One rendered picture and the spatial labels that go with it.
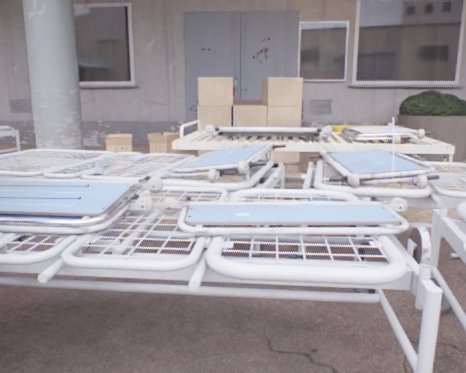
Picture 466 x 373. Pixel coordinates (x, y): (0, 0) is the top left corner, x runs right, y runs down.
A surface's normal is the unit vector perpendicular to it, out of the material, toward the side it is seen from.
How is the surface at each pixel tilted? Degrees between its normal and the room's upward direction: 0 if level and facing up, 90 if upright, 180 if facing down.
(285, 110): 90
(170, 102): 90
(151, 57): 90
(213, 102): 90
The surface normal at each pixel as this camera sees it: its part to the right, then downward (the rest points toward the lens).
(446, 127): -0.21, 0.39
